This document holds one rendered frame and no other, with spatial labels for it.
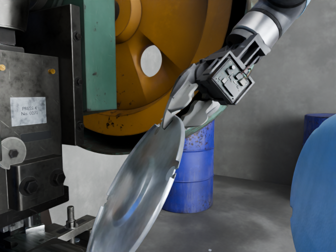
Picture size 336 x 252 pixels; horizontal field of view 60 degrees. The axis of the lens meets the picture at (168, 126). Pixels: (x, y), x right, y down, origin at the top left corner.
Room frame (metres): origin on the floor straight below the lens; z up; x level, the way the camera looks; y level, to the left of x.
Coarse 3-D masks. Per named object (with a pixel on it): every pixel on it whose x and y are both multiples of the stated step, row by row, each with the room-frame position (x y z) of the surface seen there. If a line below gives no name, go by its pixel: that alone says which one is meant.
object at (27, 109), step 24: (0, 48) 0.54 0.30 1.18; (0, 72) 0.50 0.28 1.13; (24, 72) 0.53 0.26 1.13; (48, 72) 0.58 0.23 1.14; (0, 96) 0.49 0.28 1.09; (24, 96) 0.53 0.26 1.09; (48, 96) 0.58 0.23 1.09; (0, 120) 0.49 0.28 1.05; (24, 120) 0.53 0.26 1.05; (48, 120) 0.57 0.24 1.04; (24, 144) 0.52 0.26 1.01; (48, 144) 0.57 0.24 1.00; (0, 168) 0.49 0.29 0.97; (24, 168) 0.49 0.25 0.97; (48, 168) 0.53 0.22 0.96; (0, 192) 0.48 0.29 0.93; (24, 192) 0.49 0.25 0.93; (48, 192) 0.53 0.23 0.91
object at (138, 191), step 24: (144, 144) 0.58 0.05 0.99; (168, 144) 0.45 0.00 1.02; (120, 168) 0.61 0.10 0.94; (144, 168) 0.47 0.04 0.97; (168, 168) 0.40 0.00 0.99; (120, 192) 0.51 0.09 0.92; (144, 192) 0.42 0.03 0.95; (168, 192) 0.35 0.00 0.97; (96, 216) 0.56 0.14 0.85; (120, 216) 0.43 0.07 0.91; (144, 216) 0.37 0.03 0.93; (96, 240) 0.49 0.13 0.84; (120, 240) 0.39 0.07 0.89
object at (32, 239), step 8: (24, 232) 0.63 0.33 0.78; (40, 232) 0.63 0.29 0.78; (8, 240) 0.60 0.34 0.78; (16, 240) 0.60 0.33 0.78; (24, 240) 0.60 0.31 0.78; (32, 240) 0.60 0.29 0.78; (40, 240) 0.60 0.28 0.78; (0, 248) 0.57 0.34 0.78; (8, 248) 0.57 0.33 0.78; (16, 248) 0.57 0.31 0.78; (24, 248) 0.57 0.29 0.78
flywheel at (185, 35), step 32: (128, 0) 0.83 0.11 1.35; (160, 0) 0.82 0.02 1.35; (192, 0) 0.77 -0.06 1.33; (224, 0) 0.70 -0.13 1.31; (128, 32) 0.86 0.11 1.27; (160, 32) 0.82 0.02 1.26; (192, 32) 0.77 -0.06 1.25; (224, 32) 0.69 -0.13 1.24; (128, 64) 0.88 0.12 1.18; (128, 96) 0.88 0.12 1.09; (160, 96) 0.82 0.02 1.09; (96, 128) 0.90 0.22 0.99; (128, 128) 0.84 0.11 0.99
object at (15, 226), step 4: (20, 220) 0.57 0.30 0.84; (24, 220) 0.59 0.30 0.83; (12, 224) 0.56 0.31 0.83; (16, 224) 0.57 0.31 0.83; (20, 224) 0.57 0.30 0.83; (0, 228) 0.55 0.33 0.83; (4, 228) 0.55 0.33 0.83; (8, 228) 0.56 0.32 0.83; (12, 228) 0.56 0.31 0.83; (16, 228) 0.57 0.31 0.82
